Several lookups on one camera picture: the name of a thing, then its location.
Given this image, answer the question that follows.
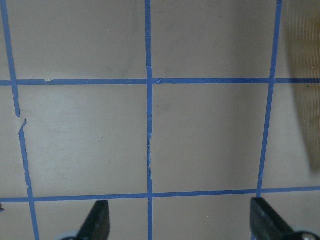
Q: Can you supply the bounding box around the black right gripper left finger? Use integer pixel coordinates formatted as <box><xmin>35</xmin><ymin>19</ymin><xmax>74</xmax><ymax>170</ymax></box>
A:
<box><xmin>77</xmin><ymin>200</ymin><xmax>110</xmax><ymax>240</ymax></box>

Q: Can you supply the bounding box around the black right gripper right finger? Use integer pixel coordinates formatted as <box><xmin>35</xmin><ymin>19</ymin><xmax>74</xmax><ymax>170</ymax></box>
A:
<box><xmin>250</xmin><ymin>197</ymin><xmax>295</xmax><ymax>240</ymax></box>

